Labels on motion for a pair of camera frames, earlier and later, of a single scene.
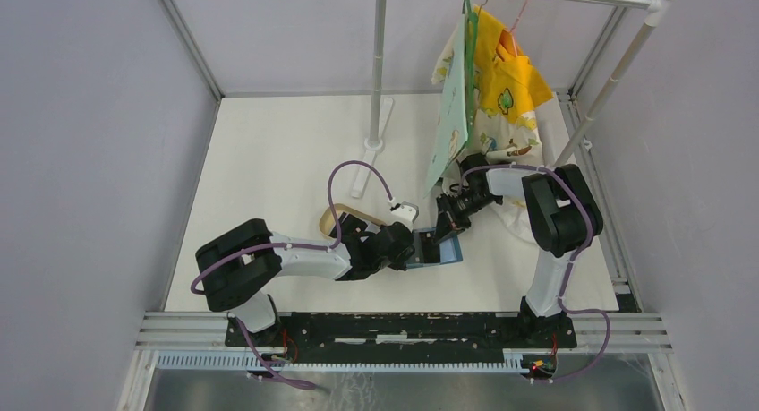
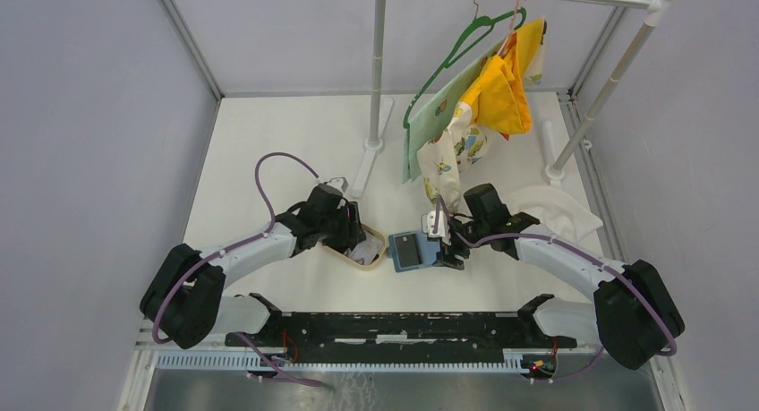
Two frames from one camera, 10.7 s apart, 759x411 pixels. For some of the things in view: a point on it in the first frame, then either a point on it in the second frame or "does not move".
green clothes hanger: (471, 25) to (478, 22)
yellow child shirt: (509, 85) to (498, 96)
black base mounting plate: (402, 337) does not move
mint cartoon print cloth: (452, 132) to (436, 108)
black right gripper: (448, 223) to (446, 258)
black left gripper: (401, 262) to (353, 232)
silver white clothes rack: (381, 105) does not move
